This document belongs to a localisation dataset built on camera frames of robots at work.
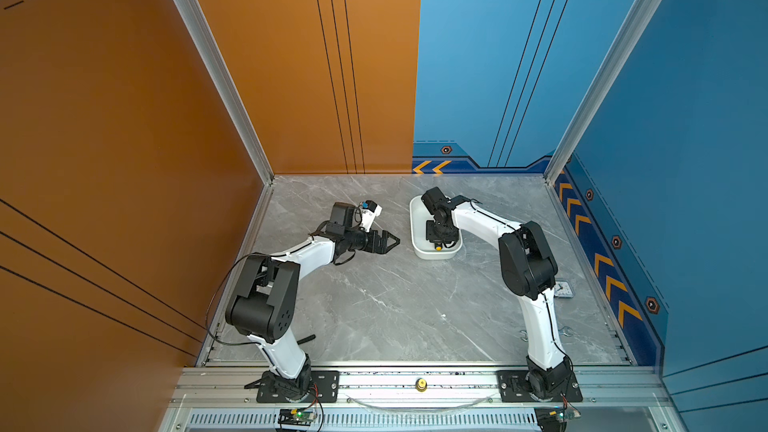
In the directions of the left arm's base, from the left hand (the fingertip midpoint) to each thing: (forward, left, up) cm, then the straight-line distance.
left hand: (389, 237), depth 91 cm
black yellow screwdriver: (0, -16, -7) cm, 17 cm away
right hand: (+5, -15, -8) cm, 18 cm away
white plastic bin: (-1, -11, -5) cm, 12 cm away
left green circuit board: (-44, +21, -11) cm, 50 cm away
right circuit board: (-44, -40, -9) cm, 60 cm away
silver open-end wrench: (-24, -50, -10) cm, 56 cm away
